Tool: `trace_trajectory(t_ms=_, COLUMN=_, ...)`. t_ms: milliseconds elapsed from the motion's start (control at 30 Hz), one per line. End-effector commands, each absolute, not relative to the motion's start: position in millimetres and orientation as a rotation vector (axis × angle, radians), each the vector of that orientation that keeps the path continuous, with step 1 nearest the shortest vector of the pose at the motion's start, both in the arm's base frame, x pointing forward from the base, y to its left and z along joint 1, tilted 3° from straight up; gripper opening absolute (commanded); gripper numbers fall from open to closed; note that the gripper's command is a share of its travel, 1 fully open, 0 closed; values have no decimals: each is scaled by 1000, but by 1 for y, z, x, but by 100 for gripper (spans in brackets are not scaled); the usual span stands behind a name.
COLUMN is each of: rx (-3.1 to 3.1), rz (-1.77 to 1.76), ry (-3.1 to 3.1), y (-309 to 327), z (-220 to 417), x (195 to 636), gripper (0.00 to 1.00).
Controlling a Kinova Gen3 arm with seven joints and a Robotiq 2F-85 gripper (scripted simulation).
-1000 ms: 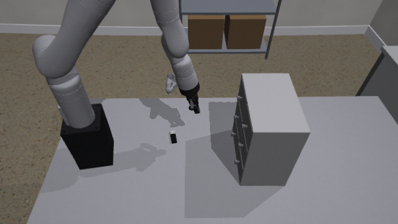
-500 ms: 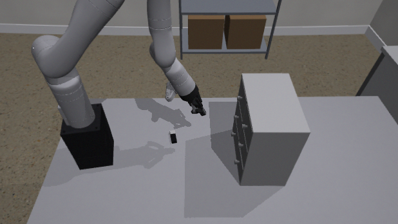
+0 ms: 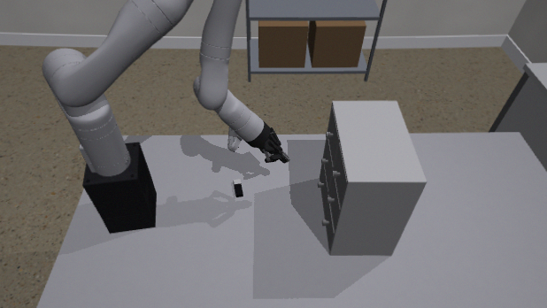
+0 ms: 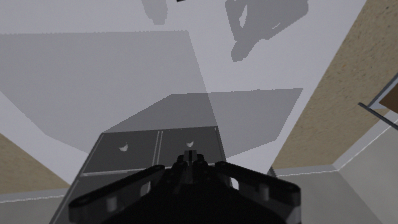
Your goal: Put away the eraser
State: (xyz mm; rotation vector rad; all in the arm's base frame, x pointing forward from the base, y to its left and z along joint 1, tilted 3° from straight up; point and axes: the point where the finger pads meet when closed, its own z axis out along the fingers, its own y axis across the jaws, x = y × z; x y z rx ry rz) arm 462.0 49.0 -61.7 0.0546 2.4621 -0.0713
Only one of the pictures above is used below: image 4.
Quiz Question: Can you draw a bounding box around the grey chest of drawers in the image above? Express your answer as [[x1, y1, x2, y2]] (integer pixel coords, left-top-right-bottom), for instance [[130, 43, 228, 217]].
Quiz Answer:
[[49, 126, 227, 224]]

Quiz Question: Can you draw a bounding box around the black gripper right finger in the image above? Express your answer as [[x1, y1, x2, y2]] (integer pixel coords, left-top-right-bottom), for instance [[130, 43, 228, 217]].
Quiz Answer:
[[190, 150, 302, 224]]

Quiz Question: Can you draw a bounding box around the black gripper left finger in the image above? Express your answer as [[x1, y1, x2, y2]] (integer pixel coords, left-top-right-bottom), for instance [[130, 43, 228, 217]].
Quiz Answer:
[[68, 150, 191, 224]]

